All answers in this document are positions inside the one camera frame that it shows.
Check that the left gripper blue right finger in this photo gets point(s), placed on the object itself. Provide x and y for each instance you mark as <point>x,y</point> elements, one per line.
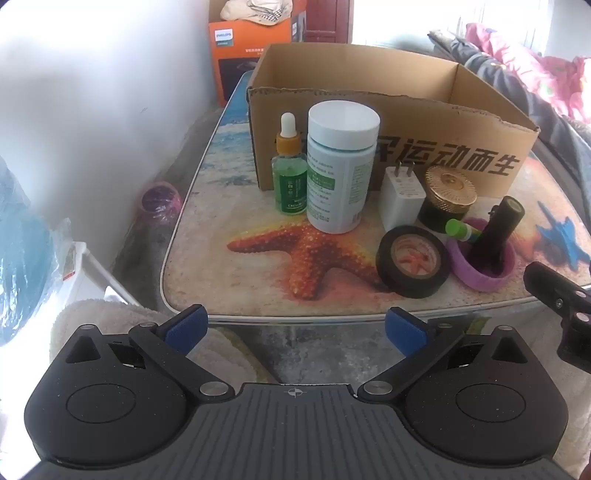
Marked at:
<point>423,346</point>

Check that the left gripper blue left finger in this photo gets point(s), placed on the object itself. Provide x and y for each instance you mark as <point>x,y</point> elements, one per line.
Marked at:
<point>165,346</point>

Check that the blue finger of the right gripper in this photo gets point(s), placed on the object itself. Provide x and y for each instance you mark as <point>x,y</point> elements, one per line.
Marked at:
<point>571,303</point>

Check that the purple bowl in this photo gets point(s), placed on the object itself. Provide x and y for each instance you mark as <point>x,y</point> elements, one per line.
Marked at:
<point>480,281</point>

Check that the green lip balm tube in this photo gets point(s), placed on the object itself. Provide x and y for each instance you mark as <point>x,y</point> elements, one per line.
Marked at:
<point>461,231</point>

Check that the gold lid black jar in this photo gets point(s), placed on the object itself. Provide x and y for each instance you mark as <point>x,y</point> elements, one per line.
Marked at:
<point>449,195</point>

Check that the black electrical tape roll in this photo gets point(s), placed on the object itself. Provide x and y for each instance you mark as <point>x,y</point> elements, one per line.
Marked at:
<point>412,262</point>

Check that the white power adapter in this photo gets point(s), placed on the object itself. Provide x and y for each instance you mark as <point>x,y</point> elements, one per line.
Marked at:
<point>401,197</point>

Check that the purple jar on floor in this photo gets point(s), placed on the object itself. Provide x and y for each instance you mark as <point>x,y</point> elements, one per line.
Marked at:
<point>160,203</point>

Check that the grey blanket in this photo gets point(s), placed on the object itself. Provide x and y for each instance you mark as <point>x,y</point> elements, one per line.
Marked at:
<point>568,140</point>

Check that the green dropper bottle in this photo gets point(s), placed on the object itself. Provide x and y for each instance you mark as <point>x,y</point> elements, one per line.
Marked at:
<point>290,168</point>

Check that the pink cloth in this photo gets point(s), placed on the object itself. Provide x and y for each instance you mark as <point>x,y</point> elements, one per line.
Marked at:
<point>564,84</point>

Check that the white pill bottle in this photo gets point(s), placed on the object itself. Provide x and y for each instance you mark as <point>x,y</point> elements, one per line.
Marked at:
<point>341,148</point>

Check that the brown cardboard box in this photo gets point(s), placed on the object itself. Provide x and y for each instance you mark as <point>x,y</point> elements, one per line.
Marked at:
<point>433,111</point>

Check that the orange Philips box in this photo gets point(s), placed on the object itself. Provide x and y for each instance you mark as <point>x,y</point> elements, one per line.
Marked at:
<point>236,45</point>

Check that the dark red door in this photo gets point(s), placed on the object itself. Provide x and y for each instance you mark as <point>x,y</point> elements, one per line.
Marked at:
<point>329,21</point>

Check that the beige cloth in box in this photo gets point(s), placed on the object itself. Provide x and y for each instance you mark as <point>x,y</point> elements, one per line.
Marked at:
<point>262,12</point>

